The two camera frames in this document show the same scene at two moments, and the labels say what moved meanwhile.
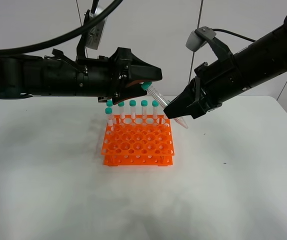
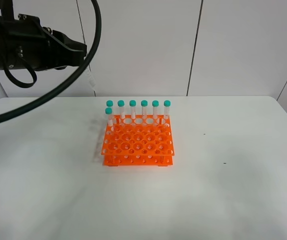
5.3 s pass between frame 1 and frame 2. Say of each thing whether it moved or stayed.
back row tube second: stayed
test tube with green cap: moved
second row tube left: stayed
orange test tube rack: stayed
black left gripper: moved
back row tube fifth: stayed
